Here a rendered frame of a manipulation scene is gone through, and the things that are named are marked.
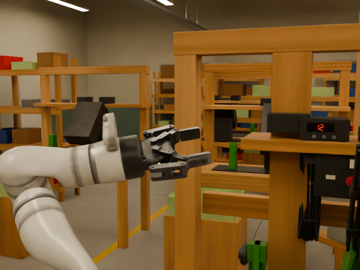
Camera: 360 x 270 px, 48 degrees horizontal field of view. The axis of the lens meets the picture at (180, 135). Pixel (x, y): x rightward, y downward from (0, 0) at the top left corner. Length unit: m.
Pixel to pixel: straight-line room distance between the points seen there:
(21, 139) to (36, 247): 6.32
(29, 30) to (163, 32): 3.69
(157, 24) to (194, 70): 10.68
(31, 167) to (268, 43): 1.09
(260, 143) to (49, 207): 0.95
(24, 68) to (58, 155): 6.06
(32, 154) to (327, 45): 1.13
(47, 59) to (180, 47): 4.99
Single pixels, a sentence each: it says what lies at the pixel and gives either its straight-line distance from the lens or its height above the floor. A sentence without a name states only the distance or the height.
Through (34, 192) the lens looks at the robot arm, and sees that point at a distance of 0.66.
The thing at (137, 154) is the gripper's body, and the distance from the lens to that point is 0.68.
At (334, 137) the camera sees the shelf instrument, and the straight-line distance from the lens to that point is 1.46.
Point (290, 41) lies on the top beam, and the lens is 1.56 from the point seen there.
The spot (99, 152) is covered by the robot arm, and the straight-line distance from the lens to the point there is 0.69.
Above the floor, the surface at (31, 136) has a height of 0.96.
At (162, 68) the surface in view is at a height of 2.30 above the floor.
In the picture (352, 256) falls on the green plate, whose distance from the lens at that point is 1.26.
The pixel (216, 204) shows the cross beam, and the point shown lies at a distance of 1.76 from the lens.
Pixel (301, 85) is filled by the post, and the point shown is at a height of 1.73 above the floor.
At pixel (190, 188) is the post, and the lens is 1.68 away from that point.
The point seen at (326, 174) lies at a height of 1.43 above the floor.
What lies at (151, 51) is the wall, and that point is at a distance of 12.27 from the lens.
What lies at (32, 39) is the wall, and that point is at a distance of 11.25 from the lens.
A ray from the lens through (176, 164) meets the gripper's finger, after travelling 0.65.
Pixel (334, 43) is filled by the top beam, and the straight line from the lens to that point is 1.55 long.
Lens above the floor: 1.72
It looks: 6 degrees down
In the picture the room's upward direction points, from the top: straight up
